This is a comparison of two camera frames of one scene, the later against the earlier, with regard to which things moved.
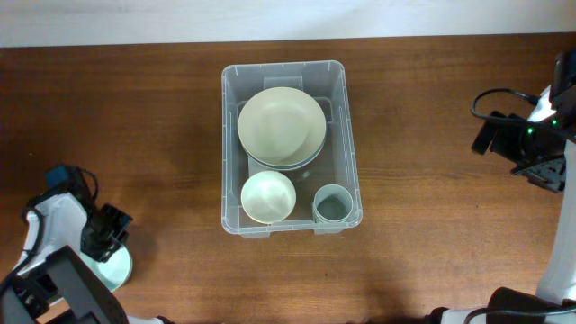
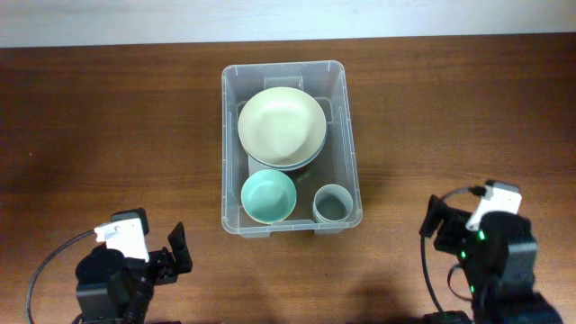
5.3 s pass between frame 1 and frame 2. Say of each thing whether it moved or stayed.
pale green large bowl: stayed
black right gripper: moved
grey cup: stayed
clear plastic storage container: stayed
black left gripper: moved
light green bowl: moved
